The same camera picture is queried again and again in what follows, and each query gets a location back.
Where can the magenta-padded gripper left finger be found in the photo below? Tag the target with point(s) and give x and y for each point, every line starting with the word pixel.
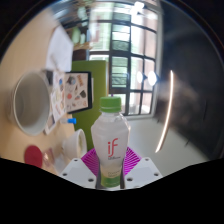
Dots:
pixel 89 163

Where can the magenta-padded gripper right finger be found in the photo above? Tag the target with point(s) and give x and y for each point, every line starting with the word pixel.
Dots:
pixel 132 163

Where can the clear green-capped drink bottle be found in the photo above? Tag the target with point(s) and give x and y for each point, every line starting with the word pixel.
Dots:
pixel 110 140

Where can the white ceramic bowl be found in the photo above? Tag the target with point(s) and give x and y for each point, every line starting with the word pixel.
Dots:
pixel 75 143

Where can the small white receipt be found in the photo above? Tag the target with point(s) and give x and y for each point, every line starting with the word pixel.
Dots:
pixel 60 163

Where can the clear plastic wrapper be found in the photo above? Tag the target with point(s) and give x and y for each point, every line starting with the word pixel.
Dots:
pixel 49 156

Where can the small blue-capped object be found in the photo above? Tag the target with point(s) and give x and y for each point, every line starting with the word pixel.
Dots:
pixel 70 120

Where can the flat round red coaster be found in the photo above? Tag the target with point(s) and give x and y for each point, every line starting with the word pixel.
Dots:
pixel 33 156

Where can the long curved ceiling light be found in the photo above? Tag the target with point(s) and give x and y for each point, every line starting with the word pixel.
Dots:
pixel 165 113

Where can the black-framed picture menu stand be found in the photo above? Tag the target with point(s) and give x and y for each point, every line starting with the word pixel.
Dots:
pixel 77 91

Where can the printed picture menu sheet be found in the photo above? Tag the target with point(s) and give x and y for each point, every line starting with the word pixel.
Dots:
pixel 58 96

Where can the beige swirl-patterned cup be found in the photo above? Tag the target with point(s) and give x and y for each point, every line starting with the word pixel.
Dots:
pixel 30 103

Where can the group of pendant lamps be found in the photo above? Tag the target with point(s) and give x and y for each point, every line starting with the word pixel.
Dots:
pixel 151 78

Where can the green upholstered bench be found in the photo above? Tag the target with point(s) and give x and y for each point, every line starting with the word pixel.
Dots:
pixel 90 71

